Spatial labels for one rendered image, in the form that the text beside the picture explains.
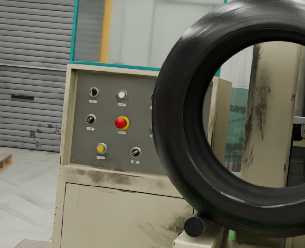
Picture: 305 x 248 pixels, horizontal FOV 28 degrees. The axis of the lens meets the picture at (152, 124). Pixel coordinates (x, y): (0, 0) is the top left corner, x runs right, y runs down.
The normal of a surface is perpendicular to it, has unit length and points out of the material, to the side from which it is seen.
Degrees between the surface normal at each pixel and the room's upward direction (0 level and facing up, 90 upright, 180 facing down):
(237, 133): 90
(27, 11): 90
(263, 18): 79
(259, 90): 90
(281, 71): 90
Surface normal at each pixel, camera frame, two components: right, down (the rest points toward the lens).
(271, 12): -0.24, -0.16
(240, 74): -0.08, 0.04
